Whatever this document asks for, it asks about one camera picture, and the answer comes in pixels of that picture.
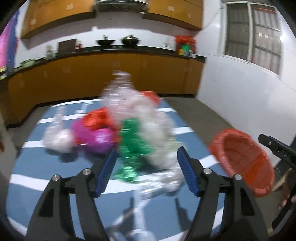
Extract clear plastic bag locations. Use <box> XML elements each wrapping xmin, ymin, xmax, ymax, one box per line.
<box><xmin>42</xmin><ymin>106</ymin><xmax>74</xmax><ymax>154</ymax></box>

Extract magenta plastic bag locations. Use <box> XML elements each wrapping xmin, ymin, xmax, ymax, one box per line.
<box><xmin>72</xmin><ymin>120</ymin><xmax>117</xmax><ymax>154</ymax></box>

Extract green plastic bag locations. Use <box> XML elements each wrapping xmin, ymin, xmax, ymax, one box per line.
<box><xmin>115</xmin><ymin>118</ymin><xmax>152</xmax><ymax>183</ymax></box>

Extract orange plastic bag back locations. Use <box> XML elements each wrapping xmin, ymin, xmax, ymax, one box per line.
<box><xmin>82</xmin><ymin>107</ymin><xmax>118</xmax><ymax>132</ymax></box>

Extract red plastic trash basket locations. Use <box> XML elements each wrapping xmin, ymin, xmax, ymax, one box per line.
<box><xmin>209</xmin><ymin>128</ymin><xmax>275</xmax><ymax>197</ymax></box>

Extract blue striped tablecloth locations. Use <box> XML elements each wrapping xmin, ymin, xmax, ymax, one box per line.
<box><xmin>5</xmin><ymin>98</ymin><xmax>228</xmax><ymax>241</ymax></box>

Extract barred window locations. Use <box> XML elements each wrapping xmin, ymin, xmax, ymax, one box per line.
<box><xmin>222</xmin><ymin>1</ymin><xmax>281</xmax><ymax>75</ymax></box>

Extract wooden lower cabinets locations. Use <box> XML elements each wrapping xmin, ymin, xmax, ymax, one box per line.
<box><xmin>1</xmin><ymin>52</ymin><xmax>206</xmax><ymax>126</ymax></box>

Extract red bag covered appliance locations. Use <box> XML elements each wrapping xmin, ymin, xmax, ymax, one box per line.
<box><xmin>175</xmin><ymin>35</ymin><xmax>196</xmax><ymax>56</ymax></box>

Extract green bowl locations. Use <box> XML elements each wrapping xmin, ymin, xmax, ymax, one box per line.
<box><xmin>21</xmin><ymin>59</ymin><xmax>36</xmax><ymax>68</ymax></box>

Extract dark cutting board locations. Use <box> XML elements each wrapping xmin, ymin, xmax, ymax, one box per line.
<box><xmin>57</xmin><ymin>39</ymin><xmax>77</xmax><ymax>55</ymax></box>

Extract black pot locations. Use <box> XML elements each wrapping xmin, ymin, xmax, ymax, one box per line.
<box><xmin>96</xmin><ymin>35</ymin><xmax>115</xmax><ymax>49</ymax></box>

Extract pink blue hanging cloth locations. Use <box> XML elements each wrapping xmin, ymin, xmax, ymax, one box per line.
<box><xmin>1</xmin><ymin>10</ymin><xmax>20</xmax><ymax>79</ymax></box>

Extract black wok with lid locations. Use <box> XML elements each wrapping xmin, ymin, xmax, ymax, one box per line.
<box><xmin>121</xmin><ymin>35</ymin><xmax>140</xmax><ymax>48</ymax></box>

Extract steel range hood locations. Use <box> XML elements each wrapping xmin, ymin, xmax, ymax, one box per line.
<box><xmin>95</xmin><ymin>0</ymin><xmax>149</xmax><ymax>13</ymax></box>

